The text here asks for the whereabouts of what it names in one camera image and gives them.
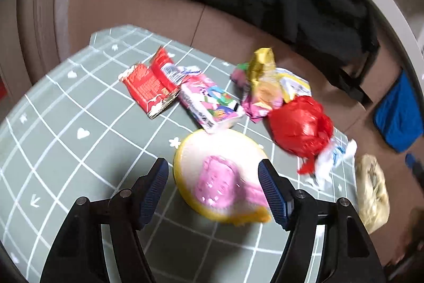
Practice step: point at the red plastic bag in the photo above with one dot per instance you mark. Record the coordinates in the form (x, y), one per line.
(298, 127)

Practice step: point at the grey door frame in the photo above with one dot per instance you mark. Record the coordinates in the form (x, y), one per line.
(43, 4)

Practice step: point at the white yellow wrapper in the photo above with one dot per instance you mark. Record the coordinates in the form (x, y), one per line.
(294, 84)

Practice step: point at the red snack wrapper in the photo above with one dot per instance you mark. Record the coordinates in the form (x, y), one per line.
(145, 84)

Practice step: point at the round yellow sponge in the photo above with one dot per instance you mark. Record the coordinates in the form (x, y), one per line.
(212, 157)

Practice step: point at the green grid tablecloth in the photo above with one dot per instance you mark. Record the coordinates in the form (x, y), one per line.
(66, 104)

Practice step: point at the beige plastic bag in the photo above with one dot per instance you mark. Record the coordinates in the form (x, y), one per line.
(371, 190)

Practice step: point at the white blue plastic wrapper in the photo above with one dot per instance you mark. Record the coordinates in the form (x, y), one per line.
(331, 160)

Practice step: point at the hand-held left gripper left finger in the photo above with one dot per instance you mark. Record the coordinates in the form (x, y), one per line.
(155, 190)

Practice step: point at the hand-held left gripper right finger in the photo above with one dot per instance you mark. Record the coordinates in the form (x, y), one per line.
(271, 193)

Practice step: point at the gold foil wrapper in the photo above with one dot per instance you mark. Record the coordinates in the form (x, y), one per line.
(261, 66)

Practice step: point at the pink snack wrapper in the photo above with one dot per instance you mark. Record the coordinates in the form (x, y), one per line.
(261, 104)

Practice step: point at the purple white wrapper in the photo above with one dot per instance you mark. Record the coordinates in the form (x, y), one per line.
(189, 70)

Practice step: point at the blue towel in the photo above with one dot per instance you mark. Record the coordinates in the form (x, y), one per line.
(397, 114)

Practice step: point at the pink printed carton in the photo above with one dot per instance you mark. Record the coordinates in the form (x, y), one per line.
(205, 100)

